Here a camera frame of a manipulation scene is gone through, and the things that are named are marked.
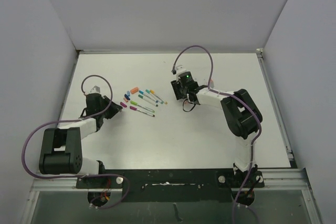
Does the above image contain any green capped pen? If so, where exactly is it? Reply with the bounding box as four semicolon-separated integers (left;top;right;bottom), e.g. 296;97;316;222
130;100;155;113

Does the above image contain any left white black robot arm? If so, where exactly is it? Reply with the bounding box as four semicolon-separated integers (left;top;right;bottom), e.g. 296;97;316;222
39;93;122;188

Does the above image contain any magenta capped pen lower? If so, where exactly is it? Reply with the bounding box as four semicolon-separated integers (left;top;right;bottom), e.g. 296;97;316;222
130;106;155;117

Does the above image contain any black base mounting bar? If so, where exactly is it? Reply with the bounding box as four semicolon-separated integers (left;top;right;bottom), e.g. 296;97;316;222
76;168;265;207

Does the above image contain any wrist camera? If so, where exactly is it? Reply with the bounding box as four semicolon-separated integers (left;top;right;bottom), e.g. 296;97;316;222
83;86;100;96
171;65;186;76

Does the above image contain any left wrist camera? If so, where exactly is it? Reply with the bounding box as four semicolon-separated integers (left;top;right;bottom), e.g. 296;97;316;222
83;86;100;96

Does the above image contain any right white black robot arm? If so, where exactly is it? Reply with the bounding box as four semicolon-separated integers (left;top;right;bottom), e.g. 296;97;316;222
171;68;263;187

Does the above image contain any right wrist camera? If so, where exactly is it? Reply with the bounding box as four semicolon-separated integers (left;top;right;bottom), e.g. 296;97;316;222
171;65;186;76

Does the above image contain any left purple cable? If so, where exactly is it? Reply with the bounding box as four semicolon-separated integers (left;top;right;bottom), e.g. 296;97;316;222
21;75;131;210

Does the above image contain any orange marker cap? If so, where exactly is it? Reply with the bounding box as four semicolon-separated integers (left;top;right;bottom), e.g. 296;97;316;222
130;87;139;94

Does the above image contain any orange capped fat marker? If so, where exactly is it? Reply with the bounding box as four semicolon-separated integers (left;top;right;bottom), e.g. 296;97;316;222
209;79;214;89

